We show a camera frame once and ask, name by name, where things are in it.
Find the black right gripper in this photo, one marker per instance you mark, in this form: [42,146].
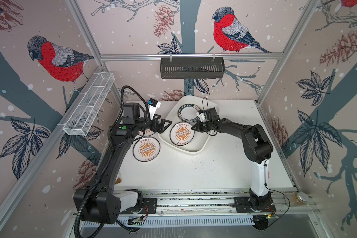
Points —
[199,127]

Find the black hanging wire basket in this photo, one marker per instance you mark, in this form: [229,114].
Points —
[192,68]

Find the orange sunburst plate back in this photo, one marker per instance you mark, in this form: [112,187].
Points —
[147,132]

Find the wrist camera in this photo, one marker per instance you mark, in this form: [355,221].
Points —
[153,105]
[201,116]

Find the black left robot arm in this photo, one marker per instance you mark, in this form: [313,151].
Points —
[97,202]

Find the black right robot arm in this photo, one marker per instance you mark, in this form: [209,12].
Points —
[257,148]

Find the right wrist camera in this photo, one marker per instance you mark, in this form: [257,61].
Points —
[201,116]

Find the white plastic bin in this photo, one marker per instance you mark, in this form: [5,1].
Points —
[200,138]

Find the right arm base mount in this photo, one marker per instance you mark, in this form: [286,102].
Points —
[254,203]

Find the orange sunburst plate front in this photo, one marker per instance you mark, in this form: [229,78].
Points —
[181,134]

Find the white mesh wall shelf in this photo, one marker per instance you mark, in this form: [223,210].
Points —
[86,111]

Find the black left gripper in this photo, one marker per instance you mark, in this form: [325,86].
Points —
[160,128]

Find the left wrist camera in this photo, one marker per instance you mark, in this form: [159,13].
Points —
[153,105]

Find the green rim plate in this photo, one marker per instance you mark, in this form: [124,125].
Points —
[188,113]

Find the small glass jar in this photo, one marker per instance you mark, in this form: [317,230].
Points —
[299,199]

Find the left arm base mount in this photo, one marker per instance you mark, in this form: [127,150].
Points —
[147,206]

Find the aluminium frame crossbar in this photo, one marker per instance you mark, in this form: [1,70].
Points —
[226,56]

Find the orange sunburst plate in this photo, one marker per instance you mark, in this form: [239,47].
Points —
[146,149]
[181,134]
[147,132]

